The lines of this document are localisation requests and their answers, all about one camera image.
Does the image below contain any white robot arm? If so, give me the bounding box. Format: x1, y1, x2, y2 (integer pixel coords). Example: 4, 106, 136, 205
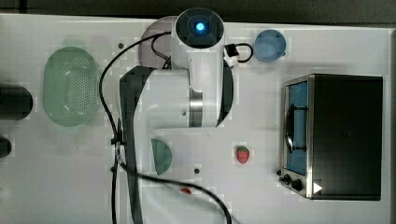
119, 7, 233, 224

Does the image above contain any grey round plate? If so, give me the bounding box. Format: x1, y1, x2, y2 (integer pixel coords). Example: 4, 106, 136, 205
138, 16, 177, 69

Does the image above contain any green bowl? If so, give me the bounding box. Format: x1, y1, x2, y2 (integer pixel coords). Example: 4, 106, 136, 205
151, 139, 173, 175

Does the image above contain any red strawberry toy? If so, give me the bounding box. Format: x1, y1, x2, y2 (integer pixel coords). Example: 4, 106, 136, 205
235, 146, 250, 164

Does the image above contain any small red toy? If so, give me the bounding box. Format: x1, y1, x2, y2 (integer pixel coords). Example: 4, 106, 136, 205
180, 188, 192, 195

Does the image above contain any blue cup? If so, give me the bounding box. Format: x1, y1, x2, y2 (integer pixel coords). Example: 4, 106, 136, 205
253, 30, 287, 63

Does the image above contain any green perforated colander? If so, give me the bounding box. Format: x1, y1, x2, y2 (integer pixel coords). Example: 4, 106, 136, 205
42, 47, 99, 127

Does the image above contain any silver toaster oven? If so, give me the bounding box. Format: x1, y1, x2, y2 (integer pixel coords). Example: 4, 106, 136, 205
276, 74, 383, 201

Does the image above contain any black cylinder object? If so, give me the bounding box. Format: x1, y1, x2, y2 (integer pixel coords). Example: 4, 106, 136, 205
0, 84, 34, 120

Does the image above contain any small black object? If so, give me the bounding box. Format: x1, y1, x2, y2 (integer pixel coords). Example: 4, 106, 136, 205
0, 136, 12, 158

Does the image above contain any black cable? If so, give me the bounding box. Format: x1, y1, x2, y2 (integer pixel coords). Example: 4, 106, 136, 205
98, 31, 233, 224

